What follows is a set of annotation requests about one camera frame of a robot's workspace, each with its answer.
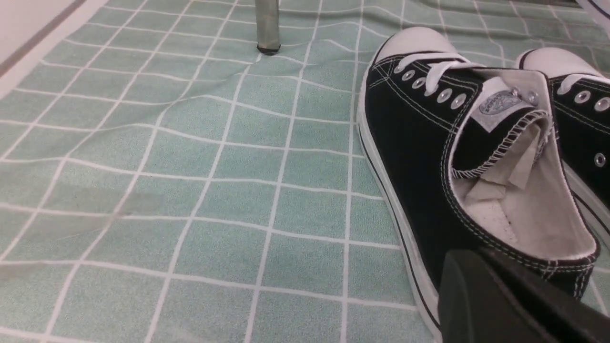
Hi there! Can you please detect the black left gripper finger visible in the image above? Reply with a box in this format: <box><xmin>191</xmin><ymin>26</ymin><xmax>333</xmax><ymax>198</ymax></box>
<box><xmin>438</xmin><ymin>248</ymin><xmax>610</xmax><ymax>343</ymax></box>

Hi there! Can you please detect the black canvas sneaker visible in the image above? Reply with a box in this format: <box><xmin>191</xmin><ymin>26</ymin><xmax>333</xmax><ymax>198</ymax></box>
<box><xmin>358</xmin><ymin>27</ymin><xmax>600</xmax><ymax>343</ymax></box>
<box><xmin>516</xmin><ymin>47</ymin><xmax>610</xmax><ymax>245</ymax></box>

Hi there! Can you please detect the silver metal shoe rack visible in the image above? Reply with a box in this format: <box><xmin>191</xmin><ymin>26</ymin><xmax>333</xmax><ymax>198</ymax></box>
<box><xmin>255</xmin><ymin>0</ymin><xmax>281</xmax><ymax>56</ymax></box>

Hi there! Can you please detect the green checkered floor cloth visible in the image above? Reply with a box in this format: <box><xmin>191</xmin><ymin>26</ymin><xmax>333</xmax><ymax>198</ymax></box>
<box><xmin>0</xmin><ymin>0</ymin><xmax>609</xmax><ymax>343</ymax></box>

